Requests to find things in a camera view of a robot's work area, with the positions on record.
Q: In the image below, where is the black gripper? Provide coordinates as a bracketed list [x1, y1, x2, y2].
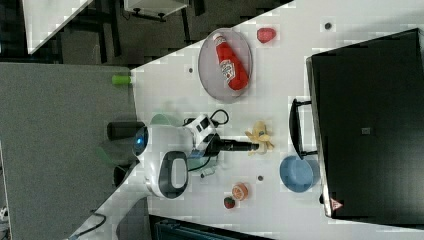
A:
[204, 134, 259, 157]

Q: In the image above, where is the yellow plush banana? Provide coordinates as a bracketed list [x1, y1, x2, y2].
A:
[245, 121, 274, 156]

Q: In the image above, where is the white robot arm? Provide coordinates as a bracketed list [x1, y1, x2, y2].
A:
[66, 114, 259, 240]

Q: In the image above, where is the green mug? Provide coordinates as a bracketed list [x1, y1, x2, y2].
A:
[187, 157, 218, 179]

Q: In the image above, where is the orange slice toy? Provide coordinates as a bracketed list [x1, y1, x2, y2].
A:
[232, 183, 248, 201]

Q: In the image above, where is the toy strawberry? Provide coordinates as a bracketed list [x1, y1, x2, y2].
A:
[224, 197, 235, 209]

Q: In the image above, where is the blue bowl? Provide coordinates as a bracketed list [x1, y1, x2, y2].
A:
[279, 156, 320, 193]

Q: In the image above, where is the red ketchup bottle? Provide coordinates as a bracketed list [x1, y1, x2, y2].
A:
[213, 33, 249, 91]

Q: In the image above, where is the green oval strainer basket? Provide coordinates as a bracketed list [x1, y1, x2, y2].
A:
[150, 113, 183, 127]

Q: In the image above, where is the dark blue crate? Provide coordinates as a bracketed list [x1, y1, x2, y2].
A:
[152, 220, 270, 240]

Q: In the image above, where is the red toy fruit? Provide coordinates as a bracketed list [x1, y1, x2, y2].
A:
[257, 28, 276, 43]

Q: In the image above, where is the black cylindrical cup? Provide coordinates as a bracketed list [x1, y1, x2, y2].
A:
[113, 160, 139, 187]

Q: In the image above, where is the green cylinder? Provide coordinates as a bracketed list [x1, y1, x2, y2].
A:
[112, 75, 131, 85]

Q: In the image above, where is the black oven appliance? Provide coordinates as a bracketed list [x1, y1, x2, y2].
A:
[305, 28, 424, 229]

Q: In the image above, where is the white cabinet on casters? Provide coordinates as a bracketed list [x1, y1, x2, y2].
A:
[123, 0, 189, 22]

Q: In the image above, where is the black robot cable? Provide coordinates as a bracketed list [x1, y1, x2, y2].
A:
[209, 109, 230, 128]

